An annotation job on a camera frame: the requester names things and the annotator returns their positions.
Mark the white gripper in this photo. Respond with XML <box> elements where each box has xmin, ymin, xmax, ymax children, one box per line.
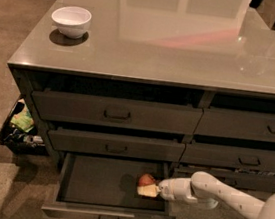
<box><xmin>137</xmin><ymin>177</ymin><xmax>191</xmax><ymax>201</ymax></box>

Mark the red apple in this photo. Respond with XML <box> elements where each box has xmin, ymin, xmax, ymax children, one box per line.
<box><xmin>138</xmin><ymin>173</ymin><xmax>156</xmax><ymax>187</ymax></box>

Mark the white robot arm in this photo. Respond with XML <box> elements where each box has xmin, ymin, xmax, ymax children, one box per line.
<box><xmin>137</xmin><ymin>171</ymin><xmax>275</xmax><ymax>219</ymax></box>

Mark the open bottom left drawer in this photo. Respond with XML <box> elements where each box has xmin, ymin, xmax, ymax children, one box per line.
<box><xmin>42</xmin><ymin>153</ymin><xmax>175</xmax><ymax>219</ymax></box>

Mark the top left drawer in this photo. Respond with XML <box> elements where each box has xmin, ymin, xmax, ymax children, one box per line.
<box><xmin>31</xmin><ymin>90</ymin><xmax>203</xmax><ymax>135</ymax></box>

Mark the bottom right drawer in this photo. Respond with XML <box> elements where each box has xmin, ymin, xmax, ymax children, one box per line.
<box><xmin>171</xmin><ymin>166</ymin><xmax>275</xmax><ymax>194</ymax></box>

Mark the top right drawer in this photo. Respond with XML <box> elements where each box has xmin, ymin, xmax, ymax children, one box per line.
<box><xmin>195</xmin><ymin>108</ymin><xmax>275</xmax><ymax>143</ymax></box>

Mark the middle left drawer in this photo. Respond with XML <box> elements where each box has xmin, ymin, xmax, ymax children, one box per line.
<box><xmin>48</xmin><ymin>128</ymin><xmax>185</xmax><ymax>162</ymax></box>

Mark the middle right drawer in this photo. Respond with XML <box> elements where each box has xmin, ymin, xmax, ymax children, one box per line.
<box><xmin>181</xmin><ymin>142</ymin><xmax>275</xmax><ymax>173</ymax></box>

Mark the black bin with items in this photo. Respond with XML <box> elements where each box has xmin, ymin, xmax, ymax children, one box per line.
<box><xmin>0</xmin><ymin>98</ymin><xmax>48</xmax><ymax>156</ymax></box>

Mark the green snack bag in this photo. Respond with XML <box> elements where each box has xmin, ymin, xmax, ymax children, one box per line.
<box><xmin>10</xmin><ymin>102</ymin><xmax>35</xmax><ymax>132</ymax></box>

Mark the white bowl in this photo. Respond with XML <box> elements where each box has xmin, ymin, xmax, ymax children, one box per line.
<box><xmin>51</xmin><ymin>6</ymin><xmax>92</xmax><ymax>39</ymax></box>

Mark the grey cabinet frame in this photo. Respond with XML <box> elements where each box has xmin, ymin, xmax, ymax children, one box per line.
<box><xmin>10</xmin><ymin>66</ymin><xmax>275</xmax><ymax>176</ymax></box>

